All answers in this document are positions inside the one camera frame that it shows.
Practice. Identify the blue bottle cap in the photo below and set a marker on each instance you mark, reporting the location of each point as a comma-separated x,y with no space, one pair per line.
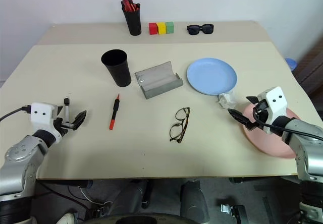
291,63

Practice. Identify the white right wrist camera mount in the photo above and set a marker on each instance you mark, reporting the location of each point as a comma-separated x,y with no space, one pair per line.
275,103

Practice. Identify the green wooden block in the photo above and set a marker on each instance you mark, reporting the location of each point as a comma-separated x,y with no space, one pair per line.
169,27

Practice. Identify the crumpled white paper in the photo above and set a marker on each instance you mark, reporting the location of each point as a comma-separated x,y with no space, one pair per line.
227,100

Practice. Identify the white shoe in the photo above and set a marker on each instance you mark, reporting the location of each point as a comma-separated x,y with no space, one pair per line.
66,218

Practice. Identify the pink plate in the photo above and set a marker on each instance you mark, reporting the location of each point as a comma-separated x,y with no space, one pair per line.
267,143

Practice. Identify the tortoiseshell eyeglasses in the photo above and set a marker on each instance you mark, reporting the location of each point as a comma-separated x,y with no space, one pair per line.
177,133

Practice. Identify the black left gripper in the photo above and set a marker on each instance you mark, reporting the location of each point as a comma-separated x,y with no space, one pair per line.
63,127

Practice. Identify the red wooden block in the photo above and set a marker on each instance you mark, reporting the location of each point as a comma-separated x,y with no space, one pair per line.
153,29

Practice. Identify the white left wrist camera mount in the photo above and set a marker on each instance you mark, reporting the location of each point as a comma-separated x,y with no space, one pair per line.
41,115

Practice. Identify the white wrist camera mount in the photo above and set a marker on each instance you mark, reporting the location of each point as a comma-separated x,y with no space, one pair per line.
41,115
275,103

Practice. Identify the white marker with black cap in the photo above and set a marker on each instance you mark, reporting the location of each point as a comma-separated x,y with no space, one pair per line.
67,113

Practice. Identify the yellow wooden block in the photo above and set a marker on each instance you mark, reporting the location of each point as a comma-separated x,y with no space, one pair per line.
161,28

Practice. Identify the dark rounded grey shape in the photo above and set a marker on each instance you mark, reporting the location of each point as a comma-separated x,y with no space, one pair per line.
194,201

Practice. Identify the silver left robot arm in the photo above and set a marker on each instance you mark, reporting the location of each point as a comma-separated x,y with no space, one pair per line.
20,158

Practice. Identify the grey open glasses case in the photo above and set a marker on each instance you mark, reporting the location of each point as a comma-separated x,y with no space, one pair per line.
156,81

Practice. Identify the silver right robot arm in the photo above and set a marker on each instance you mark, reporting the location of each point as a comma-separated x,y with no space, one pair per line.
308,153

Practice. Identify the empty black cup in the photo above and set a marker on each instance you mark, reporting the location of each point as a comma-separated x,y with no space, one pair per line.
119,70

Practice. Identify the black sunglasses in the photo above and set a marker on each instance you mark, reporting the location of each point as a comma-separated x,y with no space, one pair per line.
194,29

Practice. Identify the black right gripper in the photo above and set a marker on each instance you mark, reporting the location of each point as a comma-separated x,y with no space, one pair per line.
261,118

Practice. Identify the brown wooden furniture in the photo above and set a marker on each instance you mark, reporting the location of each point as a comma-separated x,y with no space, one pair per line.
311,67

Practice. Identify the black pen holder cup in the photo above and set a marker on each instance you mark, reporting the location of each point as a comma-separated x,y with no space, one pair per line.
133,24

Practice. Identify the light blue plate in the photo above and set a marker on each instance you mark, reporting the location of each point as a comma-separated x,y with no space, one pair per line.
212,76

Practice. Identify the metal floor bracket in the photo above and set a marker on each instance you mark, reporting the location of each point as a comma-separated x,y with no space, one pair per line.
230,211

